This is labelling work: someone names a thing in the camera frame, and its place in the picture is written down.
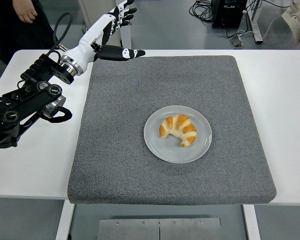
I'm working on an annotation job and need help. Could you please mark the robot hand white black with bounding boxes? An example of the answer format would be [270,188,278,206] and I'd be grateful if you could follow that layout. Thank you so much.
[61,0,146,74]

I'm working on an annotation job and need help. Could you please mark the croissant bread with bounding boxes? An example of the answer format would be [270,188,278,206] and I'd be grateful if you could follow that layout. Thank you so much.
[159,114,198,148]

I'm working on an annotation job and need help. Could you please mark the grey round plate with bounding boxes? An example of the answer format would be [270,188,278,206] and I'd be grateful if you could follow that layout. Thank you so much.
[143,105,213,164]

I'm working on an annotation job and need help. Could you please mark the grey metal plate with screws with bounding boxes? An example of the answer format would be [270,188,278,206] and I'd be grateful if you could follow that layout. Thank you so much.
[99,217,222,240]

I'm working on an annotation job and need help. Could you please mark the white cabinet panel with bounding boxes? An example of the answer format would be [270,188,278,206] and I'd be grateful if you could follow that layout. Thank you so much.
[78,0,122,50]

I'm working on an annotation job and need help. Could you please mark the person's hand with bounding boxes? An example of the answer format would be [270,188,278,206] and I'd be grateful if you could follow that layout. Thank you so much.
[13,0,38,24]

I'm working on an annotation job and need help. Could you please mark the person in dark clothes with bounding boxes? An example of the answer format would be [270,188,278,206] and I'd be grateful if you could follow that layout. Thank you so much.
[0,0,54,65]

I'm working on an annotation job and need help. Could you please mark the grey felt mat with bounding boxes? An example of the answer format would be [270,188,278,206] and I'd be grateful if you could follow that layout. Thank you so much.
[67,55,277,206]

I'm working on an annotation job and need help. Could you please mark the black computer case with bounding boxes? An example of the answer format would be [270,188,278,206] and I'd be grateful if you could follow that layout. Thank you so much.
[211,0,248,29]

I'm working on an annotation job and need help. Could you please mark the small grey floor pedal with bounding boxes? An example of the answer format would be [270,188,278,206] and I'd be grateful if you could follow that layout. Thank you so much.
[229,34,245,48]

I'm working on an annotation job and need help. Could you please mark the white desk leg with foot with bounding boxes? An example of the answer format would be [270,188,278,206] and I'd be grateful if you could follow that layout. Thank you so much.
[246,0,263,45]

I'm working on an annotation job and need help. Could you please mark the white table leg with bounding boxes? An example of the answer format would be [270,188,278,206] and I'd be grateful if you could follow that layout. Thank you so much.
[242,204,262,240]
[55,199,75,240]

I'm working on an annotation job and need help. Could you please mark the person in beige clothes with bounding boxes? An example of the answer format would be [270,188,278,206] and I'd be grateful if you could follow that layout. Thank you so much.
[281,0,300,47]

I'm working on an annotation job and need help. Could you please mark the white upright furniture post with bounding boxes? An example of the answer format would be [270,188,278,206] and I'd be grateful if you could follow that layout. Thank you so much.
[115,0,133,50]

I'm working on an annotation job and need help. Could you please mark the black floor cables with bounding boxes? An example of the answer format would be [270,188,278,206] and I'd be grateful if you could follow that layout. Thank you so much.
[189,0,214,24]

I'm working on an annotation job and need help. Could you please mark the white floor cable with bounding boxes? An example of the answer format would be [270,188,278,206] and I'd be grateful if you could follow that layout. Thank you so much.
[237,4,294,41]

